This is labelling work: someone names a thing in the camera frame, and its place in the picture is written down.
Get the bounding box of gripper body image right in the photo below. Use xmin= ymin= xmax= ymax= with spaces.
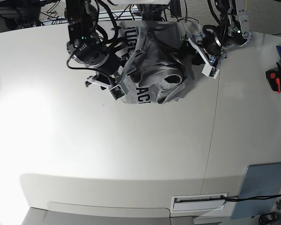
xmin=180 ymin=32 xmax=227 ymax=69

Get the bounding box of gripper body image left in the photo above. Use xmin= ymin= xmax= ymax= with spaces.
xmin=85 ymin=49 xmax=145 ymax=90

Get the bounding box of grey T-shirt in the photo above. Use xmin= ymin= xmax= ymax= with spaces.
xmin=119 ymin=21 xmax=203 ymax=104

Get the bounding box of robot base stand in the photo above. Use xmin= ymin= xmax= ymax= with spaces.
xmin=107 ymin=0 xmax=200 ymax=22

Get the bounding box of black orange clamp tool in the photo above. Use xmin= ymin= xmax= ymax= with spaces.
xmin=266 ymin=62 xmax=281 ymax=93

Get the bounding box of grey-blue laptop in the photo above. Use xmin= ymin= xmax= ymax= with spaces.
xmin=230 ymin=162 xmax=281 ymax=219

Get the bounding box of black device bottom right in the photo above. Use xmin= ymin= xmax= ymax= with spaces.
xmin=259 ymin=212 xmax=281 ymax=225

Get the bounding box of white camera box image left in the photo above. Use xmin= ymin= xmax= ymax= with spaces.
xmin=109 ymin=84 xmax=127 ymax=101

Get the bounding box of white camera box image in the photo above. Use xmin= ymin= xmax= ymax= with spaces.
xmin=109 ymin=84 xmax=127 ymax=101
xmin=202 ymin=64 xmax=220 ymax=79

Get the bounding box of white camera box image right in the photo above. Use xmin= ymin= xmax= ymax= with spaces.
xmin=202 ymin=64 xmax=220 ymax=79

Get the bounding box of white table cable grommet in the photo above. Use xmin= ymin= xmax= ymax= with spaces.
xmin=170 ymin=193 xmax=228 ymax=213

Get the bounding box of black power cable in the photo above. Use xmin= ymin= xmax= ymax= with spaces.
xmin=221 ymin=193 xmax=281 ymax=203

